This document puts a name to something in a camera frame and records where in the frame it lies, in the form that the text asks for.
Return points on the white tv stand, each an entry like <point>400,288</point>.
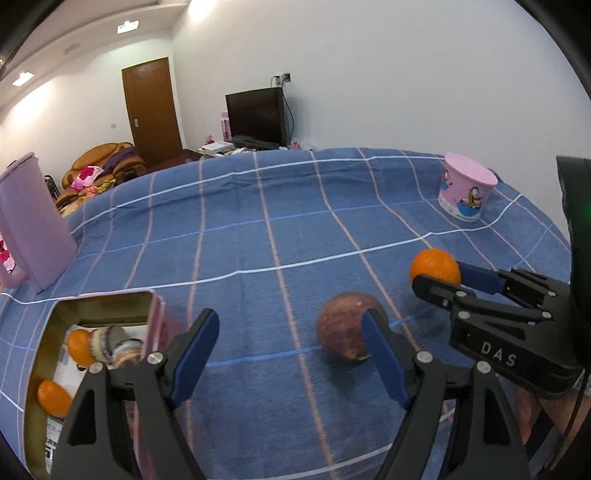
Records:
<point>221,149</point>

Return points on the pink cartoon cup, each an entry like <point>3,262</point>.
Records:
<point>465,187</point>

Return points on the brown wooden door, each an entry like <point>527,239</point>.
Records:
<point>151,111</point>

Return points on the purple passion fruit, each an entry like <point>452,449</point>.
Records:
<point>339,324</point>

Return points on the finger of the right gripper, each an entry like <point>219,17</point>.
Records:
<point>525,288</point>
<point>472,307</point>

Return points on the pink flower cushion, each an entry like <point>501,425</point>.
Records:
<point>86,177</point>

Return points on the blue plaid tablecloth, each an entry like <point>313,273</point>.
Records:
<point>264,240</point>

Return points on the brown leather sofa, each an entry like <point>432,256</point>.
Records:
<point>120,161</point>

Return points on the small orange in tin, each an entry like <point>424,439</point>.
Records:
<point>79,349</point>
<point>53,399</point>

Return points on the black television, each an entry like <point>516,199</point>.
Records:
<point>257,116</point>

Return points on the lilac electric kettle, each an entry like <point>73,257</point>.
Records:
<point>36,236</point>

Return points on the large orange fruit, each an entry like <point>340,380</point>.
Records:
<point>436,263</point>

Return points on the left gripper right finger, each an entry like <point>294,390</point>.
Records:
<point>484,442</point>

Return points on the wall power socket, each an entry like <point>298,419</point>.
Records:
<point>279,80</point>

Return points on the pink tin box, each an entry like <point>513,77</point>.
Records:
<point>143,314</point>

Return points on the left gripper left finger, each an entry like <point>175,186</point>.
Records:
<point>95,442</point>

